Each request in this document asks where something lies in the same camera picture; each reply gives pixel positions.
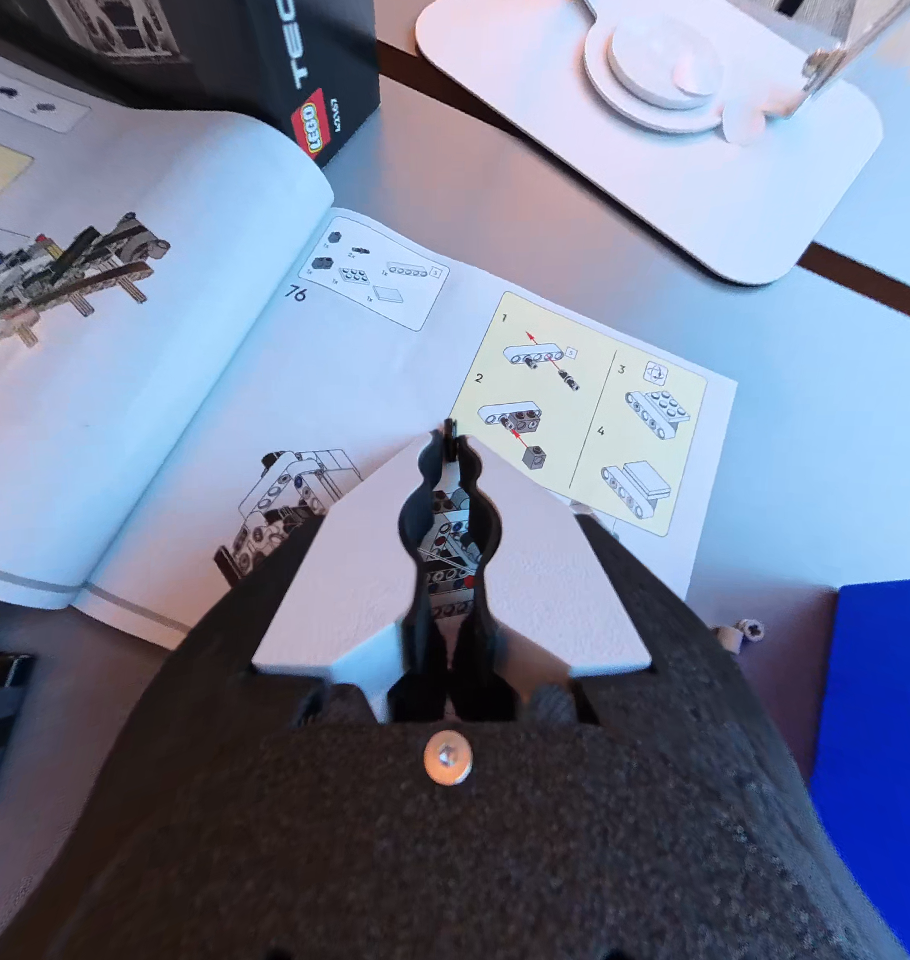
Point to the blue flat panel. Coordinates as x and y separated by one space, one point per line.
882 750

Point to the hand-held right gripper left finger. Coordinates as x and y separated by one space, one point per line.
327 600

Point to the white lego connector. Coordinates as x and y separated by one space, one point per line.
751 630

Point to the black lego box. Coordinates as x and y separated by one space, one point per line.
312 60

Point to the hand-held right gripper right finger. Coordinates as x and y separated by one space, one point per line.
567 600

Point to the lego instruction booklet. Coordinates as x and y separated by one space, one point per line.
200 375

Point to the white stand base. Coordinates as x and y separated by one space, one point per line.
575 127

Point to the black lego pin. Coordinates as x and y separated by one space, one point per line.
450 435

